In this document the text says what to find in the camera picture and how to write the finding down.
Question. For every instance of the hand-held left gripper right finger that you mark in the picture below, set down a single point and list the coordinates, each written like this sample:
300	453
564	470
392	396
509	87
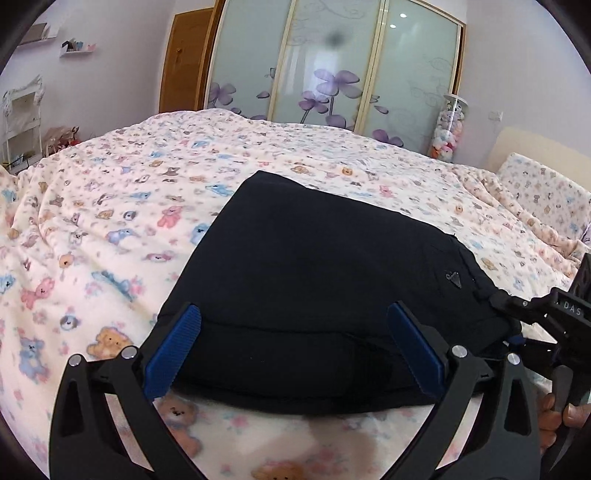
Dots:
415	350

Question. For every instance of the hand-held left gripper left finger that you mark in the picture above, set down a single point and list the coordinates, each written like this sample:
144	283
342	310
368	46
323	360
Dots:
175	350

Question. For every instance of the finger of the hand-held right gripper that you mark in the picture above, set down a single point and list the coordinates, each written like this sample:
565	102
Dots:
535	350
521	304

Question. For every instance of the black pants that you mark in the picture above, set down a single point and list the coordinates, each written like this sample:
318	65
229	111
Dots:
332	286

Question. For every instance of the person's right hand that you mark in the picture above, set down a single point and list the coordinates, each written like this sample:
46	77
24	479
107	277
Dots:
549	427

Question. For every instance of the teddy bear printed pillow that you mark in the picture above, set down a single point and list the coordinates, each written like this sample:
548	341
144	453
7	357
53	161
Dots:
540	194

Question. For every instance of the teddy bear printed blanket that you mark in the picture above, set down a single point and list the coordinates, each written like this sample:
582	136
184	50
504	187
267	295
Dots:
115	221

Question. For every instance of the cream bed headboard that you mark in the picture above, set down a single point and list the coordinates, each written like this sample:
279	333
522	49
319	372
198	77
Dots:
531	147

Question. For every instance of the clear tube of plush toys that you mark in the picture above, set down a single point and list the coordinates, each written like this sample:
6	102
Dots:
447	131

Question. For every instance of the pink items beside rack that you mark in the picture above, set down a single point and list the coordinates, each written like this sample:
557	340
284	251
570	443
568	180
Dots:
60	141

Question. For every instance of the white storage rack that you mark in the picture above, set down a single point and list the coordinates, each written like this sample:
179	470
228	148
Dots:
18	124

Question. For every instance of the wooden door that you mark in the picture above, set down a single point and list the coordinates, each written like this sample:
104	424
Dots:
184	60

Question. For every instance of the wardrobe with flowered glass doors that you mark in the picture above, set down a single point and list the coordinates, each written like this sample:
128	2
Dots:
332	69

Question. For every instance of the white wall switch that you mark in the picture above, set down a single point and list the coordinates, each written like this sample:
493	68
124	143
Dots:
497	116

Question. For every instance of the white wall shelf with trinkets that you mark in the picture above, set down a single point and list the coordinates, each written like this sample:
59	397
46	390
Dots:
78	48

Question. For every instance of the white wall shelf with box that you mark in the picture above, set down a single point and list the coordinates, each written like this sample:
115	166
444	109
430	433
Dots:
37	34

